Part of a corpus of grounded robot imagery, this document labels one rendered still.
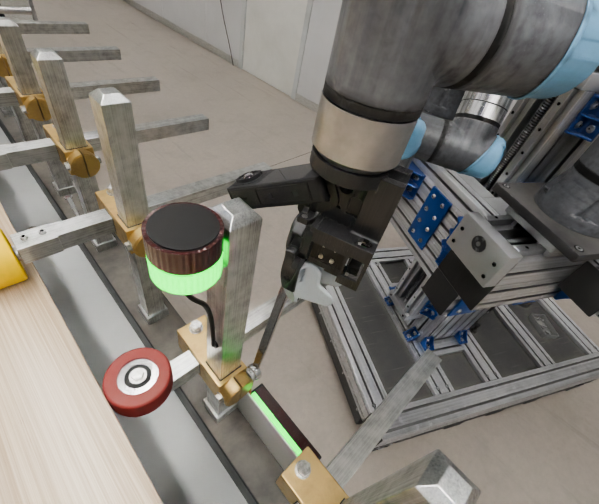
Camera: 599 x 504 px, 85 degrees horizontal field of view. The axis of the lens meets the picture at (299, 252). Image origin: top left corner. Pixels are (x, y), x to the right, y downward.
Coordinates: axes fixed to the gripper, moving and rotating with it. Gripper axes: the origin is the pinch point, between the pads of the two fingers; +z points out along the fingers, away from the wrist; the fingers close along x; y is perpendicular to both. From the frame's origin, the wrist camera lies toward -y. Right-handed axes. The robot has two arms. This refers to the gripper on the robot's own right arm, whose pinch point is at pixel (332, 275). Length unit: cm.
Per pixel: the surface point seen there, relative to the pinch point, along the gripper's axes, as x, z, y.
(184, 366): -0.4, -4.2, -35.7
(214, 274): -6.8, -31.3, -34.8
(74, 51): 99, -13, -13
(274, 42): 274, 43, 225
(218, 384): -6.0, -5.2, -33.6
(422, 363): -24.4, -2.9, -4.0
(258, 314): 0.2, -4.0, -21.3
